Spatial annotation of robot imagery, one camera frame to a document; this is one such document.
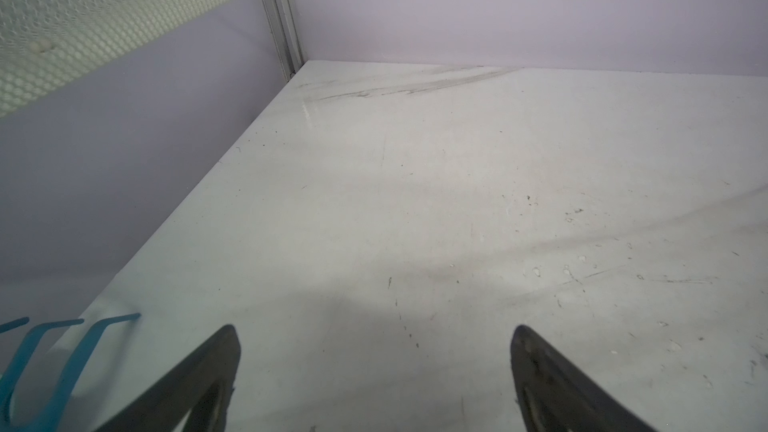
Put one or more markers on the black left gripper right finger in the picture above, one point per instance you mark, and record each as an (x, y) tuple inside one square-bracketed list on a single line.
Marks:
[(555, 395)]

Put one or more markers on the aluminium corner frame post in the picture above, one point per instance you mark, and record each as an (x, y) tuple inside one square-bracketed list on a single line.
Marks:
[(282, 18)]

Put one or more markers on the teal hand rake tool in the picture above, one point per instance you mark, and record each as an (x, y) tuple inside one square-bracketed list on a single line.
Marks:
[(51, 382)]

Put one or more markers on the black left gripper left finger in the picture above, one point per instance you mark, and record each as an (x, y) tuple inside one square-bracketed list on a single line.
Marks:
[(196, 393)]

